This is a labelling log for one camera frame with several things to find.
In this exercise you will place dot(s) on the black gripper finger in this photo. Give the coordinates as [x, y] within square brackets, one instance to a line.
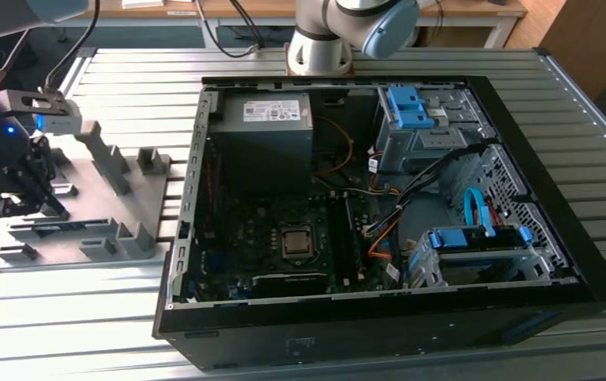
[19, 204]
[43, 186]

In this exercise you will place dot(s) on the blue RAM stick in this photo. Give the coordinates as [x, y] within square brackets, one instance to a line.
[70, 226]

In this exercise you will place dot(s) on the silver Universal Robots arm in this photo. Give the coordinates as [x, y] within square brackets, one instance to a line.
[319, 43]

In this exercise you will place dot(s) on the grey plastic parts rack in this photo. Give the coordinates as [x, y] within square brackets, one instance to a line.
[102, 210]

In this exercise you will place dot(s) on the green motherboard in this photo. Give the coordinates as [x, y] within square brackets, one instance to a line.
[250, 238]

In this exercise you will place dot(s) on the grey power supply unit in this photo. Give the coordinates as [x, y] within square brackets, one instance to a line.
[266, 135]

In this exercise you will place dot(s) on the wooden desk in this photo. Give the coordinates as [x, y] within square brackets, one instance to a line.
[150, 12]

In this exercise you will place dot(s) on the white box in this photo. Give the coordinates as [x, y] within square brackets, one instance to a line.
[142, 3]

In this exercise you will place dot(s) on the silver CPU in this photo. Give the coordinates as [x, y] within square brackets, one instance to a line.
[297, 241]

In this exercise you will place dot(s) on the black graphics card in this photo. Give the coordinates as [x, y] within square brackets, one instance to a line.
[290, 283]

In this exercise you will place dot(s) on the black open PC case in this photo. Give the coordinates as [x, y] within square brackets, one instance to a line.
[387, 317]

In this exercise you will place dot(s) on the grey metal drive cage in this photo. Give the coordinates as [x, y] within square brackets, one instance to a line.
[430, 147]

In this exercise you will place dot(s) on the blue carrier with black disk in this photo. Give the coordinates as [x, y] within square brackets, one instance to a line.
[449, 239]

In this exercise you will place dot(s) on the grey metal disk bay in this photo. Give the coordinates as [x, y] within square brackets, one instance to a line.
[494, 266]

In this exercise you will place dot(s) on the brown wooden cabinet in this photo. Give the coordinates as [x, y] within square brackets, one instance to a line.
[594, 39]

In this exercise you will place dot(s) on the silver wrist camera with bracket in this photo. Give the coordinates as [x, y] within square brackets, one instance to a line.
[59, 119]

